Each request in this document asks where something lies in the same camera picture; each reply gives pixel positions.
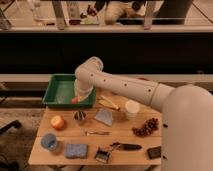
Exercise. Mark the wooden table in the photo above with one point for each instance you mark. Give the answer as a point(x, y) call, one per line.
point(120, 131)

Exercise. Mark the bunch of dark grapes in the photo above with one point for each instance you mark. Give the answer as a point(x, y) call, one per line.
point(148, 128)

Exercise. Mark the orange red pepper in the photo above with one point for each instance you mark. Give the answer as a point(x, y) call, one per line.
point(75, 100)

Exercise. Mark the small metal cup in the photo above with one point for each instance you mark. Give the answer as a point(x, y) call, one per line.
point(80, 117)

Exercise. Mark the green plastic tray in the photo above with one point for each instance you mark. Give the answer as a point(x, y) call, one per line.
point(60, 92)

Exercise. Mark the black rectangular case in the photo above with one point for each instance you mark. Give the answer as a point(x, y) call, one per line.
point(154, 152)

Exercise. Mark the person in background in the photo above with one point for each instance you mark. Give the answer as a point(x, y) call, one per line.
point(114, 10)

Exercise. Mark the light blue cloth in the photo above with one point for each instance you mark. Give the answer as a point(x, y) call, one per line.
point(104, 116)

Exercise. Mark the white lidded cup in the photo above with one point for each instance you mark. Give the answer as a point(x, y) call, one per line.
point(131, 108)

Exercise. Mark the orange apple fruit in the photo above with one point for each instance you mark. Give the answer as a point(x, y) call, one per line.
point(57, 122)

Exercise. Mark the metal fork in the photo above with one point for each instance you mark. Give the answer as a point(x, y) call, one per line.
point(87, 133)

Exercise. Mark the yellow banana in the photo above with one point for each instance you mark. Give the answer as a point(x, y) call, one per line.
point(108, 103)

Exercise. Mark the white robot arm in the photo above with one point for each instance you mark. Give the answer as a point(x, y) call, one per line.
point(187, 114)

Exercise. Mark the blue plastic cup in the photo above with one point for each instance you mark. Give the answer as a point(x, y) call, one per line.
point(49, 142)

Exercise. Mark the small black brush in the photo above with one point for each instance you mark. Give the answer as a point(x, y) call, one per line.
point(102, 156)

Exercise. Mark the blue sponge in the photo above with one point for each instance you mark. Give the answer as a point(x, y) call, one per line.
point(76, 151)

